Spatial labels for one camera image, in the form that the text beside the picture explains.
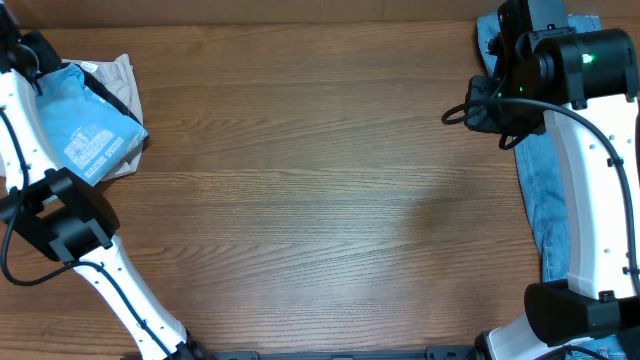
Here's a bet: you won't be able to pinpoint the beige folded garment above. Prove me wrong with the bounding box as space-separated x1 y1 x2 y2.
0 53 145 182

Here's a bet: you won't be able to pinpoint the blue denim jeans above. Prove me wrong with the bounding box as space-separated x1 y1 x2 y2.
476 13 630 359

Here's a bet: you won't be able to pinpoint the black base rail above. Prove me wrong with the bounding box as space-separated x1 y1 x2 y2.
119 344 481 360

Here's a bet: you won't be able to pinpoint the light blue t-shirt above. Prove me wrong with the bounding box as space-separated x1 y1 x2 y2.
36 63 149 185

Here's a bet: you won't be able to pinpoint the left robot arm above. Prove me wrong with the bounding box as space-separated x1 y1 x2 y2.
1 7 210 359

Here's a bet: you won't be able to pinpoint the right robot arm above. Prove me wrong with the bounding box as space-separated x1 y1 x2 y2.
462 1 639 359

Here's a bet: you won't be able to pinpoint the black printed t-shirt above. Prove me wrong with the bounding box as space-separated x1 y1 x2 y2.
82 70 142 125

